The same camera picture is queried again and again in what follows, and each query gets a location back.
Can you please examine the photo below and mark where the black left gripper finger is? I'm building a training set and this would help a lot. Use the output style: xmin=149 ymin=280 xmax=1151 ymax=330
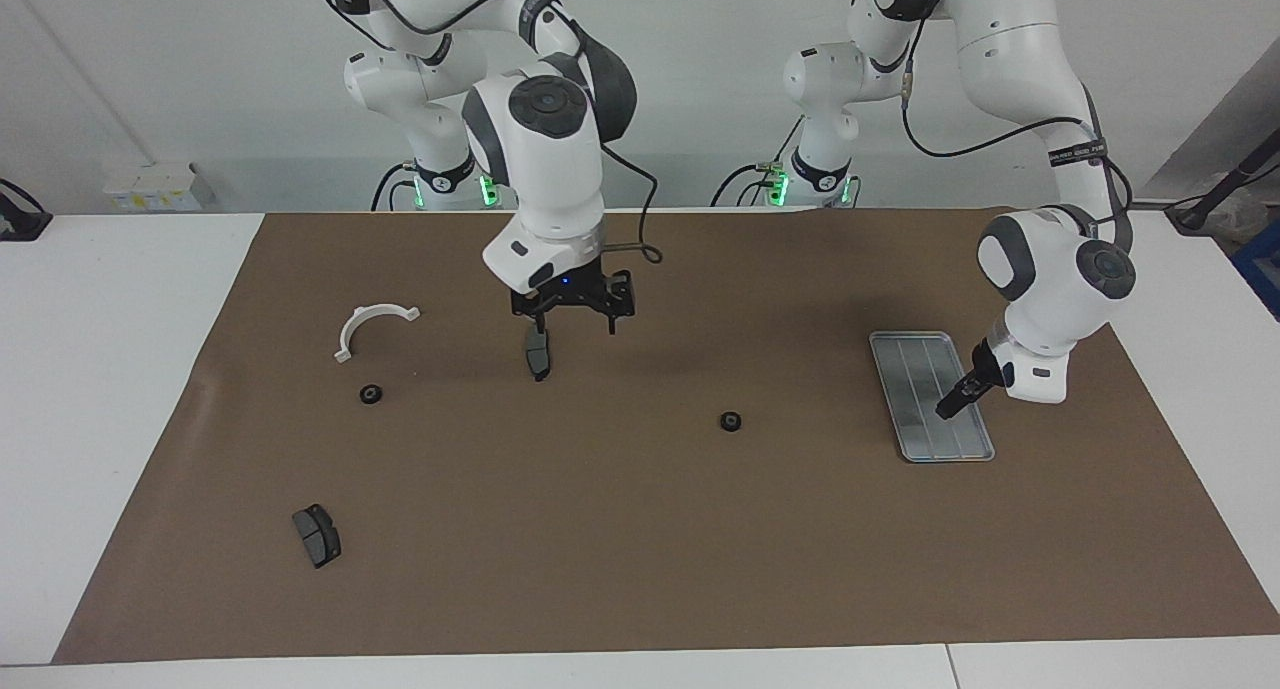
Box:
xmin=935 ymin=374 xmax=981 ymax=420

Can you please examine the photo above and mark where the silver metal tray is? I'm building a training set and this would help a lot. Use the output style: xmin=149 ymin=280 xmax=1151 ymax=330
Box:
xmin=868 ymin=331 xmax=996 ymax=464

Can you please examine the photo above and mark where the brown table mat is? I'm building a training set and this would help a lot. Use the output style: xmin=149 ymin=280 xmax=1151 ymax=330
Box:
xmin=52 ymin=207 xmax=1280 ymax=665

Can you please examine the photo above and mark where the blue crate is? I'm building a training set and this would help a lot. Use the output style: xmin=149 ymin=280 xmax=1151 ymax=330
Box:
xmin=1232 ymin=219 xmax=1280 ymax=322

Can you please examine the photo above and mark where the black stand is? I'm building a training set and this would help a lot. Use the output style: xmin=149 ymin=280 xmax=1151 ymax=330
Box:
xmin=1165 ymin=129 xmax=1280 ymax=235

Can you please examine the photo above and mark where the short dark brake pad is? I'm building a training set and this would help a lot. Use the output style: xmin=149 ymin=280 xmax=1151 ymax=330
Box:
xmin=292 ymin=504 xmax=343 ymax=570

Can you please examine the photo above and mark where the white box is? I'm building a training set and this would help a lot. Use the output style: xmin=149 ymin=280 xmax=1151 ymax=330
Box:
xmin=103 ymin=162 xmax=216 ymax=213

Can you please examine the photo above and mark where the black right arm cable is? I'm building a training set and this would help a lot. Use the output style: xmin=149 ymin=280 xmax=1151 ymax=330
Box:
xmin=365 ymin=0 xmax=666 ymax=267

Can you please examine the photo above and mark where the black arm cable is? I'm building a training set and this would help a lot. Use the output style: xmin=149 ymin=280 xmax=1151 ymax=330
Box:
xmin=365 ymin=0 xmax=666 ymax=267
xmin=897 ymin=24 xmax=1136 ymax=240

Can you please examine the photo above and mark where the white curved plastic bracket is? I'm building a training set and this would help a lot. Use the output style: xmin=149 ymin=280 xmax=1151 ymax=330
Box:
xmin=333 ymin=304 xmax=421 ymax=364

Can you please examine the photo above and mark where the black left base cable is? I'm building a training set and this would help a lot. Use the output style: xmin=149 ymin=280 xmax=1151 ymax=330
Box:
xmin=708 ymin=119 xmax=806 ymax=210

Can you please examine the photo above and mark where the black base cable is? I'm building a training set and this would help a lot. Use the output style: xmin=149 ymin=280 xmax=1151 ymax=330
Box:
xmin=708 ymin=119 xmax=806 ymax=210
xmin=370 ymin=162 xmax=419 ymax=213

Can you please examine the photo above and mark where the black right base cable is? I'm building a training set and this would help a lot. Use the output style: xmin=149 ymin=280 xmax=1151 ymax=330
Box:
xmin=370 ymin=162 xmax=419 ymax=213

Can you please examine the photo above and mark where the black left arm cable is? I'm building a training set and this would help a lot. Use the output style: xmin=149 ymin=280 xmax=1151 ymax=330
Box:
xmin=897 ymin=24 xmax=1136 ymax=240

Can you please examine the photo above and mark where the black clamp mount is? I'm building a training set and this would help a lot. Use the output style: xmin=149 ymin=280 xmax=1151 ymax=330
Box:
xmin=0 ymin=177 xmax=53 ymax=242

